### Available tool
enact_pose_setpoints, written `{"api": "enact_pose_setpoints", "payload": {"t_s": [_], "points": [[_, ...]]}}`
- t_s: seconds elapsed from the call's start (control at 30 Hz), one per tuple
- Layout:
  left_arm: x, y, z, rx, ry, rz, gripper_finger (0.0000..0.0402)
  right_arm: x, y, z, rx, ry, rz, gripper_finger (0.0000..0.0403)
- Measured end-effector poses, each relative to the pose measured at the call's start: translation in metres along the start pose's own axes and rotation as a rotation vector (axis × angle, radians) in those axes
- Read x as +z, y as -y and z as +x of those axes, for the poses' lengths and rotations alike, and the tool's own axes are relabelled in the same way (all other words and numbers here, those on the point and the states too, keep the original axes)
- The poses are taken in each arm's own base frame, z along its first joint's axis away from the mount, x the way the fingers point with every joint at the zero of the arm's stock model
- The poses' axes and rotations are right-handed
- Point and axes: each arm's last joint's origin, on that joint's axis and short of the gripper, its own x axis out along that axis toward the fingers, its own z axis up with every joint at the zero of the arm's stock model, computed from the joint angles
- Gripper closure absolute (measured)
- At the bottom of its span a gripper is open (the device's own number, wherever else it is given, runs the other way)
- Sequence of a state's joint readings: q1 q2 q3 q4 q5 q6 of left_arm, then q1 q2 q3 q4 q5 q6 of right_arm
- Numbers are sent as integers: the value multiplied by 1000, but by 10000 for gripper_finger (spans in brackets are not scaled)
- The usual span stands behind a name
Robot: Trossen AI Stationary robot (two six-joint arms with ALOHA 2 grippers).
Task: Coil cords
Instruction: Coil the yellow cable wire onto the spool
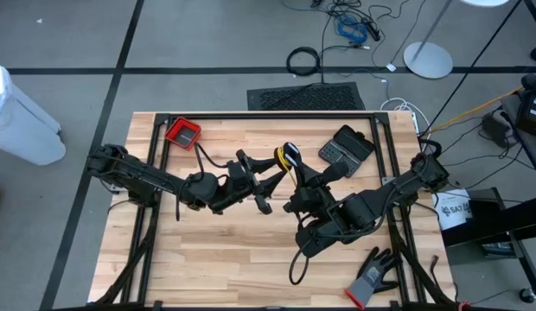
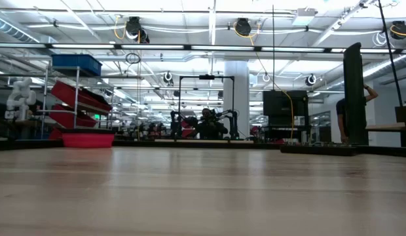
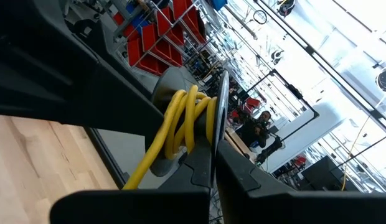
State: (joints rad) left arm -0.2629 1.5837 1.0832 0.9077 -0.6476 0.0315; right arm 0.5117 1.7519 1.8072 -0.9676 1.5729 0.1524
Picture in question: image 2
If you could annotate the black background robot arm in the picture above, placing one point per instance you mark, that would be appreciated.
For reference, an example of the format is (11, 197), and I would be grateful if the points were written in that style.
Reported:
(230, 124)
(177, 126)

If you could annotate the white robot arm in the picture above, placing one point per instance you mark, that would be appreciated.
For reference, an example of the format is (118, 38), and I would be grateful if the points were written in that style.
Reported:
(21, 98)

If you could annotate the person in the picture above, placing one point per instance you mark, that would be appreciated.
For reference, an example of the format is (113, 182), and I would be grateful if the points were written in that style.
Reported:
(340, 114)
(209, 128)

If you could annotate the white building column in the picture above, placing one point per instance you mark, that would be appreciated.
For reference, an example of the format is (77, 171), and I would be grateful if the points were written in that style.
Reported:
(236, 98)

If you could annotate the black monitor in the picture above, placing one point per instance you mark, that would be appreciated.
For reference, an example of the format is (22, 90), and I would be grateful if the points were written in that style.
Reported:
(285, 105)

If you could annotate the thin black rod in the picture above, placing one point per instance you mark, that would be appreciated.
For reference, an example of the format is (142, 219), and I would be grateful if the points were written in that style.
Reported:
(273, 49)

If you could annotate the red tray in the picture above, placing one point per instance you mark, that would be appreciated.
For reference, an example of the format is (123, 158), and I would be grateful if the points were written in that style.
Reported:
(88, 140)

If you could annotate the metal shelf rack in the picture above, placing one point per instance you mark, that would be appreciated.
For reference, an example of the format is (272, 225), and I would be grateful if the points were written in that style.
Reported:
(77, 98)

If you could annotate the red storage bin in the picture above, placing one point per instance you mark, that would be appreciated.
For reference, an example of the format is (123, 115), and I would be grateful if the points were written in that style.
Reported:
(68, 118)
(75, 96)
(55, 133)

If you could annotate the blue storage bin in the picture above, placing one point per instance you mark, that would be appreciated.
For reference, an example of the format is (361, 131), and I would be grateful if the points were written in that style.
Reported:
(77, 64)

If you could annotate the long light strip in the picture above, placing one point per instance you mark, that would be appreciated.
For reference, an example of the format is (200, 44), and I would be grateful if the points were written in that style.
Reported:
(85, 46)

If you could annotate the white junction box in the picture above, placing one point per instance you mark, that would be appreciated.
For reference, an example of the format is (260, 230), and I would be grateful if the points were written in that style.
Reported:
(304, 16)

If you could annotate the wooden side table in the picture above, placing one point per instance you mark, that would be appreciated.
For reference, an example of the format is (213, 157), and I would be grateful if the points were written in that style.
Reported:
(386, 126)

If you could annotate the black slanted pole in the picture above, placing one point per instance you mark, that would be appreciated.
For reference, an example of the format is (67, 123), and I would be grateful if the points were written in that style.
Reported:
(388, 42)

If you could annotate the black laptop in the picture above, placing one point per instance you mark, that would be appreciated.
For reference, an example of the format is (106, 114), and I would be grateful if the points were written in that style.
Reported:
(404, 113)

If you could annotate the black table frame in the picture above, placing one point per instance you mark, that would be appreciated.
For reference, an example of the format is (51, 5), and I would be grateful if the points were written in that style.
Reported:
(190, 143)

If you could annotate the black rig frame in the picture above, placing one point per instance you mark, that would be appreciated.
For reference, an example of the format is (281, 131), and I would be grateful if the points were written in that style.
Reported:
(179, 95)

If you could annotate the silver ventilation duct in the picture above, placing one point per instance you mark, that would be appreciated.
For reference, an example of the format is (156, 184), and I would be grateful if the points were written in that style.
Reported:
(13, 29)

